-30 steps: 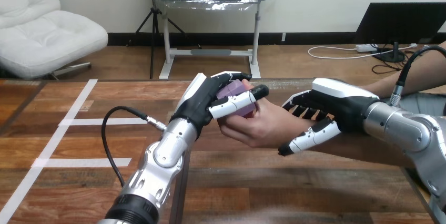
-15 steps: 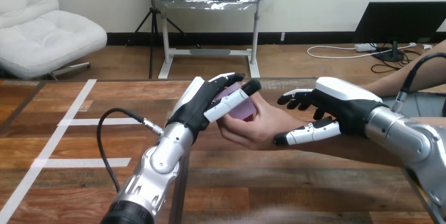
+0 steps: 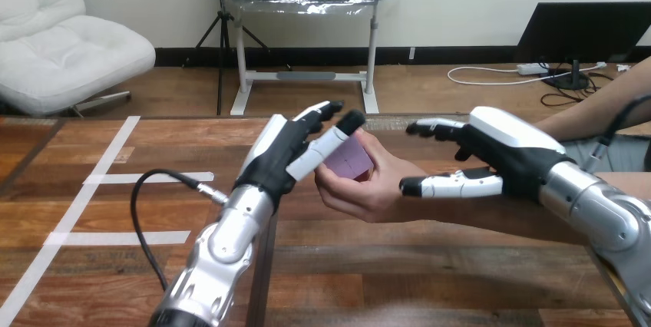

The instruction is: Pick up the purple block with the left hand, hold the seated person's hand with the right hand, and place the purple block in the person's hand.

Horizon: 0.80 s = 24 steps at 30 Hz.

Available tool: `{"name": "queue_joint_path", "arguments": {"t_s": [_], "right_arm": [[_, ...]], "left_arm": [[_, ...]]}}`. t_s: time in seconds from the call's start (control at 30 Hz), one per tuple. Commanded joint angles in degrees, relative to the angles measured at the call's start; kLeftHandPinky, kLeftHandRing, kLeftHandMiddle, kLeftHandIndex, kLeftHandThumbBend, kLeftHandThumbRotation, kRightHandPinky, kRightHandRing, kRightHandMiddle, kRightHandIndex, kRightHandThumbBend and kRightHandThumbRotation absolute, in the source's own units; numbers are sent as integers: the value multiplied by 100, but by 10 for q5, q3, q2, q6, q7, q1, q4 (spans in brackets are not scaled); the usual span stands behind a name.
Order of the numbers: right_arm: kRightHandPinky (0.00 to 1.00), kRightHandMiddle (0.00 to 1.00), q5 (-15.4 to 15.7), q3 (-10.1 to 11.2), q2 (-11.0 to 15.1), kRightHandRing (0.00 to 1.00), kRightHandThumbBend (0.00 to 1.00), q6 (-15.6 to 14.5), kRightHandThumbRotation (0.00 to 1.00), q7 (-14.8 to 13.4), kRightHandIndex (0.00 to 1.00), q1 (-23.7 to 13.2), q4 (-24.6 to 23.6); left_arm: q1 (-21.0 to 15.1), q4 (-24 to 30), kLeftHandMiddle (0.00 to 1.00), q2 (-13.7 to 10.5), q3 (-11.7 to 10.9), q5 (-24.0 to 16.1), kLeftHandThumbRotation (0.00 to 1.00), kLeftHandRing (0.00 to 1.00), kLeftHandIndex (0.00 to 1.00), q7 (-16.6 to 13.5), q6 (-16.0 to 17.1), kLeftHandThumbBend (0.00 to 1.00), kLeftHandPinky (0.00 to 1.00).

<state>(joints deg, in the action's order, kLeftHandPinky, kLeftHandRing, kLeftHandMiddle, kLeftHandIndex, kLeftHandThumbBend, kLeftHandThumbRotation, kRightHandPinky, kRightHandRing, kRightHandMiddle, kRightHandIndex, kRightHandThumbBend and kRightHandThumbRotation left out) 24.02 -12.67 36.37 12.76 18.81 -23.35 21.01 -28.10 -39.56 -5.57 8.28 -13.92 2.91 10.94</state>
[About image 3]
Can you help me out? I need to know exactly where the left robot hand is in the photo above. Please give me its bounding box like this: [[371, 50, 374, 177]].
[[233, 101, 367, 210]]

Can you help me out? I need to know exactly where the person's hand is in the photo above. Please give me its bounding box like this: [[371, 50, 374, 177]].
[[313, 128, 429, 224]]

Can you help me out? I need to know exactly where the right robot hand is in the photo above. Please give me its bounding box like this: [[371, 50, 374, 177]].
[[398, 106, 577, 203]]

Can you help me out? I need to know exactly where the purple block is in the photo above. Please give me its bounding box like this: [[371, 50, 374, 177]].
[[322, 136, 375, 183]]

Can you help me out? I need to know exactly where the person's forearm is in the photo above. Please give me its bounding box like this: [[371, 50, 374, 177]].
[[533, 56, 651, 143], [406, 169, 651, 246]]

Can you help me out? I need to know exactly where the person's body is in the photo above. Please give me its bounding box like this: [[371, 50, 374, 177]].
[[561, 134, 651, 174]]

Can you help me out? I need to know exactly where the white desk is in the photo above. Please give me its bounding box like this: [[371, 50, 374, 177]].
[[201, 0, 381, 117]]

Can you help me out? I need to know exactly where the white power strip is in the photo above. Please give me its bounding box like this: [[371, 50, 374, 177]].
[[516, 62, 550, 76]]

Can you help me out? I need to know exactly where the black tripod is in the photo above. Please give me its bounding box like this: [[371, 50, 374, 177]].
[[182, 0, 294, 117]]

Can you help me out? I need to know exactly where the dark screen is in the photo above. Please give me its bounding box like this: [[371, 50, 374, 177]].
[[512, 2, 651, 91]]

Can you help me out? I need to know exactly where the white cushioned chair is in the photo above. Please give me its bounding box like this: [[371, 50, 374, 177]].
[[0, 0, 157, 117]]

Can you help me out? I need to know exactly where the tangle of cables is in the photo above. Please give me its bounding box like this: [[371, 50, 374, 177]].
[[447, 61, 632, 108]]

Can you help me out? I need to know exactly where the black cable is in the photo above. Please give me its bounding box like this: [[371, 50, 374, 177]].
[[130, 169, 230, 292], [582, 93, 651, 173]]

